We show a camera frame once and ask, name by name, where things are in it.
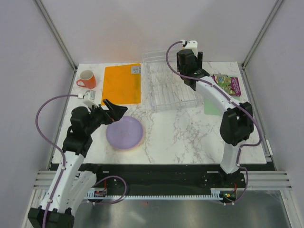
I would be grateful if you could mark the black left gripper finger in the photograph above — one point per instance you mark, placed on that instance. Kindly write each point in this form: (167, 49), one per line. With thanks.
(111, 107)
(117, 116)

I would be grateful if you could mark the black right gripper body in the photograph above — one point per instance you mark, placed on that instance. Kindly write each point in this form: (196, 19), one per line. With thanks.
(199, 60)

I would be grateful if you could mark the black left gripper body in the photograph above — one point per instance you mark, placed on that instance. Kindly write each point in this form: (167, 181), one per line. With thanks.
(99, 116)

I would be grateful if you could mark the purple plate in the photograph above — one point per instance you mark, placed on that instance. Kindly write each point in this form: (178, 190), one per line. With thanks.
(125, 133)

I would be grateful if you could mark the light yellow plate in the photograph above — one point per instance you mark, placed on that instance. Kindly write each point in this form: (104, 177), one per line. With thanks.
(136, 147)

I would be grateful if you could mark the pink plate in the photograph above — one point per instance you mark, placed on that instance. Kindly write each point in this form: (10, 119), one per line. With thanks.
(140, 142)

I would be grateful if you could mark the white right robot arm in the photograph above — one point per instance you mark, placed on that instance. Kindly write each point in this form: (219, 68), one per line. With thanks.
(236, 124)

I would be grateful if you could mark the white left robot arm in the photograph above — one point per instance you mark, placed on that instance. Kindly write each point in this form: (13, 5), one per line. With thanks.
(70, 186)

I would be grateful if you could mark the orange cutting mat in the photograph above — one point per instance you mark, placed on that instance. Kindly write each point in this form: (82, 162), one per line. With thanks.
(122, 84)

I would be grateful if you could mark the orange ceramic mug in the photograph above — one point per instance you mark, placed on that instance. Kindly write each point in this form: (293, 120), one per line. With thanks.
(87, 79)

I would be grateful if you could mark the green cutting mat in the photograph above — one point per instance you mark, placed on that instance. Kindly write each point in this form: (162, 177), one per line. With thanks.
(210, 108)

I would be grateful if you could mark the purple children's book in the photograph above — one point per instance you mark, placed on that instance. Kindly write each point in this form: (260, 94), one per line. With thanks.
(229, 84)

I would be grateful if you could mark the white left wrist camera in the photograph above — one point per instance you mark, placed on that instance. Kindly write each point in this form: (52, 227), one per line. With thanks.
(88, 98)

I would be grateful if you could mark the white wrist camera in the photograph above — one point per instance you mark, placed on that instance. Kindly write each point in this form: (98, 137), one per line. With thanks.
(190, 44)
(88, 98)

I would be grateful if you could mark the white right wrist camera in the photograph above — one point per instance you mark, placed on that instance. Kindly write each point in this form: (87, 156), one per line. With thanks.
(190, 44)

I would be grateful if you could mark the clear wire dish rack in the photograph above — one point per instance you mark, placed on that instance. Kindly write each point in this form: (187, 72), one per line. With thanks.
(165, 89)

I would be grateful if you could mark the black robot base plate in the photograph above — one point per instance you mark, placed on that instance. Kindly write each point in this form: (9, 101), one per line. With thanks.
(148, 180)

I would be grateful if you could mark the left aluminium frame post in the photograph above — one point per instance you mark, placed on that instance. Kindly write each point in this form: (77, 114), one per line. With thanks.
(55, 33)

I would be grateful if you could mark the aluminium frame post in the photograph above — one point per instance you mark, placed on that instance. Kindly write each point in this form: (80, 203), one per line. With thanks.
(55, 33)
(267, 23)

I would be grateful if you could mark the right aluminium frame post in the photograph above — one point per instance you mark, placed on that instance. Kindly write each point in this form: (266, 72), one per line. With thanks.
(267, 23)

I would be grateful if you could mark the white cable duct strip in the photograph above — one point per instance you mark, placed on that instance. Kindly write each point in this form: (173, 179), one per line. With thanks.
(93, 195)

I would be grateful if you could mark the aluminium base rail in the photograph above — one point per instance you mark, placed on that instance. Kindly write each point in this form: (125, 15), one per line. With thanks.
(258, 180)

